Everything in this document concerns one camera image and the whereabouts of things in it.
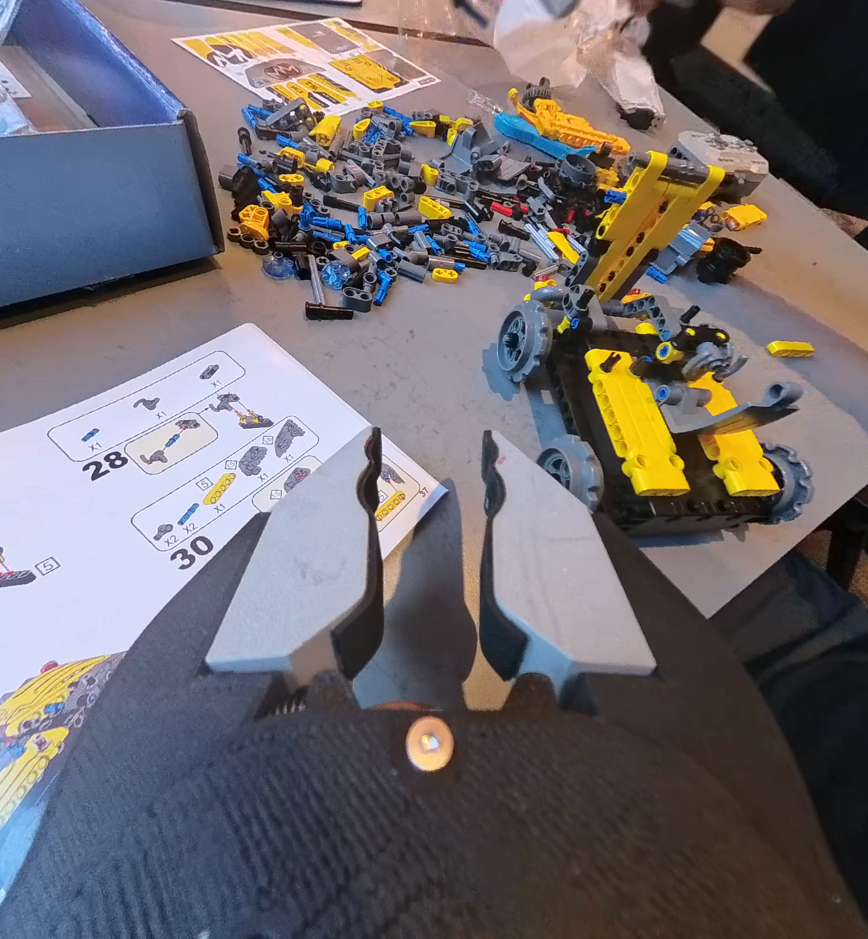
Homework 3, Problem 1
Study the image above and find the grey battery box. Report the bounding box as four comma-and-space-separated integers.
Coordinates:
676, 131, 768, 202

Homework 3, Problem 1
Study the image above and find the yellow grey sticker sheet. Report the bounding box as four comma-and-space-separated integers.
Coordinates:
172, 18, 441, 112

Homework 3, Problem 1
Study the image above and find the grey desk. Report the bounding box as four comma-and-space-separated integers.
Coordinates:
0, 0, 868, 654

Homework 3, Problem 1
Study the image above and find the person's body in dark clothes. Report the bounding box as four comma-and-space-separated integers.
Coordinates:
712, 550, 868, 939

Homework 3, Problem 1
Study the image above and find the white instruction booklet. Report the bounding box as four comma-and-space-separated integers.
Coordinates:
0, 323, 449, 892

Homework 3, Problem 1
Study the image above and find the dark blue cardboard kit box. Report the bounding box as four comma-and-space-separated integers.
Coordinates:
0, 0, 225, 316

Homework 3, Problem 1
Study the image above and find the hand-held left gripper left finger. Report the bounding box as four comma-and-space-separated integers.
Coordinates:
205, 427, 385, 692

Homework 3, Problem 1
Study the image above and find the yellow black toy vehicle model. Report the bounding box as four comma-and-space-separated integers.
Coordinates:
481, 150, 816, 533

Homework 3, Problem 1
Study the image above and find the light blue brick separator tool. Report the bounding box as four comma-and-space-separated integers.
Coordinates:
494, 110, 596, 158

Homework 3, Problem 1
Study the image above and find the pile of small building pieces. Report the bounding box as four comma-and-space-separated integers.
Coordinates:
217, 99, 765, 324

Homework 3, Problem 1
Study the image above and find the crumpled clear plastic bag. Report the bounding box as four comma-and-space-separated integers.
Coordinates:
492, 0, 666, 129

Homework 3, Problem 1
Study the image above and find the black toy wheel rim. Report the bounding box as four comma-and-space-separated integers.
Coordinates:
698, 238, 761, 286

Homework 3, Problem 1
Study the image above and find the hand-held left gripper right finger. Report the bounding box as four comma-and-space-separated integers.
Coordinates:
479, 429, 658, 711

